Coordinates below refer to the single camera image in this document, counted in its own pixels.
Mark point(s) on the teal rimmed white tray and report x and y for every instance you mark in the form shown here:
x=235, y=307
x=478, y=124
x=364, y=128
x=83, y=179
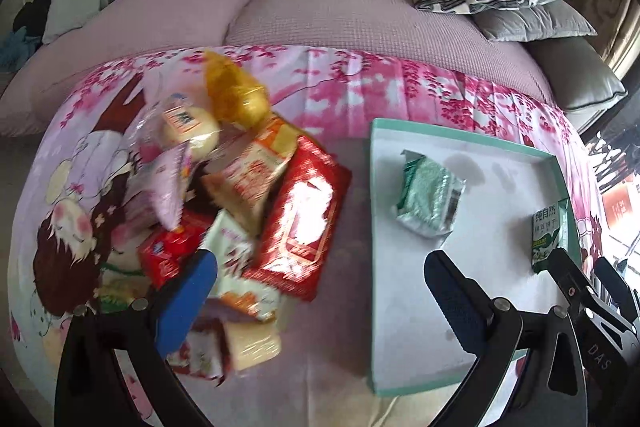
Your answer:
x=413, y=347

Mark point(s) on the pink textured seat cover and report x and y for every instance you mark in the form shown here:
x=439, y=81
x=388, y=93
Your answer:
x=388, y=27

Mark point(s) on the green milk carton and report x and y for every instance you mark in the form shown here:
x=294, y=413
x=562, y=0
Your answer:
x=550, y=231

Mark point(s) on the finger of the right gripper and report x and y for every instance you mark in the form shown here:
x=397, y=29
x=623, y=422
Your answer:
x=625, y=298
x=572, y=283

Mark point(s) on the yellow orange candy wrapper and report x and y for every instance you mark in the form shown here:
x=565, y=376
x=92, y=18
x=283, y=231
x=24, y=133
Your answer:
x=235, y=96

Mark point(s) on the green silver snack packet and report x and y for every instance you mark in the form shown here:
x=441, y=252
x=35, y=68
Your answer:
x=429, y=197

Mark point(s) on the white cookie snack packet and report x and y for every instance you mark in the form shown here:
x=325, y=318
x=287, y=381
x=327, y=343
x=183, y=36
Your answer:
x=233, y=249

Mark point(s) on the clear round pastry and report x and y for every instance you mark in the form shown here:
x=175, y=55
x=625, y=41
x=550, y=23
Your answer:
x=173, y=121

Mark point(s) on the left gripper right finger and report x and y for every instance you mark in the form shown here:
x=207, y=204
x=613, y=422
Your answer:
x=469, y=312

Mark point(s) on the green wrapped round pastry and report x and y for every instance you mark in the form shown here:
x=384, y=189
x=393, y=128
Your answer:
x=118, y=289

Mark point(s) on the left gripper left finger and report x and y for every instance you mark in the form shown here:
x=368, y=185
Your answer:
x=179, y=301

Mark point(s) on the large red snack packet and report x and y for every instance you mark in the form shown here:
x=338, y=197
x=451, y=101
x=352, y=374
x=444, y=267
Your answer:
x=299, y=229

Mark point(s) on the small red snack packet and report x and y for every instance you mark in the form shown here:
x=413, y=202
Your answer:
x=163, y=254

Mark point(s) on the grey pillow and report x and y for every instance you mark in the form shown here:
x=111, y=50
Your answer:
x=540, y=22

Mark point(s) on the beige orange cake packet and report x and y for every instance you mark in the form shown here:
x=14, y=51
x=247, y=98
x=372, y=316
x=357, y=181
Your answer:
x=243, y=187

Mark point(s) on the red white biscuit packet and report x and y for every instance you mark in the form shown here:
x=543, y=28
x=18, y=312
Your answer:
x=200, y=355

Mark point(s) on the pink purple snack packet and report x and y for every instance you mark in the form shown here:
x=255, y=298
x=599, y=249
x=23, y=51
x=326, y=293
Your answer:
x=155, y=195

